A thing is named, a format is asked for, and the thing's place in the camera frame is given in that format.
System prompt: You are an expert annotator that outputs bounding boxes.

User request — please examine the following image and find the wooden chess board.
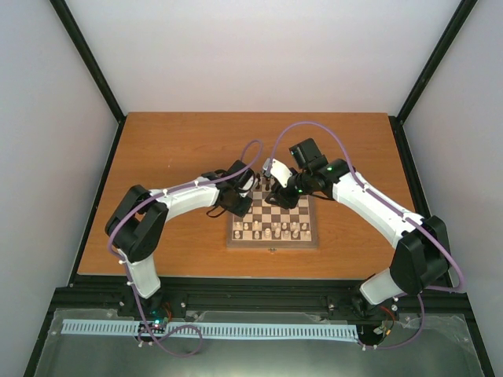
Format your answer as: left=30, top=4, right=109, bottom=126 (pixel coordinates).
left=227, top=177, right=318, bottom=251

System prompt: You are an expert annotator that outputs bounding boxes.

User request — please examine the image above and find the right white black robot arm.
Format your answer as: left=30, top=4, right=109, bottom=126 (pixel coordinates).
left=263, top=138, right=451, bottom=318

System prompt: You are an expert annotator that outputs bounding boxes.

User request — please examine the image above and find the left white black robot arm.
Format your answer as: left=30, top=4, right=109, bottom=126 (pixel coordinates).
left=105, top=160, right=257, bottom=317

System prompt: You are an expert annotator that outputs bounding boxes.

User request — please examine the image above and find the dark chess pieces row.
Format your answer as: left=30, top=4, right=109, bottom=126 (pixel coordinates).
left=255, top=174, right=271, bottom=192

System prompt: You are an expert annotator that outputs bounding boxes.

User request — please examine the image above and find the green lit circuit board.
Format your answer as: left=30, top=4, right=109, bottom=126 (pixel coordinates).
left=152, top=319, right=167, bottom=329

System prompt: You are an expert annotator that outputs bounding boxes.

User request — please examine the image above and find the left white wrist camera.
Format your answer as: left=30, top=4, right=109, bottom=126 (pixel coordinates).
left=238, top=174, right=260, bottom=197

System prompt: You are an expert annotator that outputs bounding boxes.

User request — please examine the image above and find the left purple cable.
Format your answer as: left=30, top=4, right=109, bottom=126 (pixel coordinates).
left=106, top=139, right=264, bottom=357

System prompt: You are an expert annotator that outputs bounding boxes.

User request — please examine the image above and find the purple cable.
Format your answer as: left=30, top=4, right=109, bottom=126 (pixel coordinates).
left=106, top=139, right=264, bottom=357
left=270, top=121, right=466, bottom=351

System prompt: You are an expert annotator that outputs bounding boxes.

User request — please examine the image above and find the black aluminium frame rail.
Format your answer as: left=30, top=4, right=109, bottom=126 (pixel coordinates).
left=50, top=275, right=471, bottom=315

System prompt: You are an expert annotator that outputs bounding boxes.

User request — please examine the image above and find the right black frame post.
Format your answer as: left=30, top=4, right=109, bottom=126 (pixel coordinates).
left=395, top=0, right=479, bottom=123

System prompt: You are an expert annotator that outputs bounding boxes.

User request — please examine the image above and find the black frame post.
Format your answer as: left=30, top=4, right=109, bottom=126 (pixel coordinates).
left=395, top=0, right=479, bottom=123
left=49, top=0, right=127, bottom=123

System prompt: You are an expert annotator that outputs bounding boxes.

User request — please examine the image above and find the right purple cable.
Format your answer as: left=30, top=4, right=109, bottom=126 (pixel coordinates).
left=270, top=121, right=466, bottom=351

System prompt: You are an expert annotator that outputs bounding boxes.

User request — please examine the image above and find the light blue slotted cable duct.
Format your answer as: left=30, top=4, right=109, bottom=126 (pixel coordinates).
left=61, top=319, right=358, bottom=342

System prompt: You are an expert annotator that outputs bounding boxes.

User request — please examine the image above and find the left black frame post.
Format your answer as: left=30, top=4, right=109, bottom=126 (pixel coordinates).
left=49, top=0, right=127, bottom=123

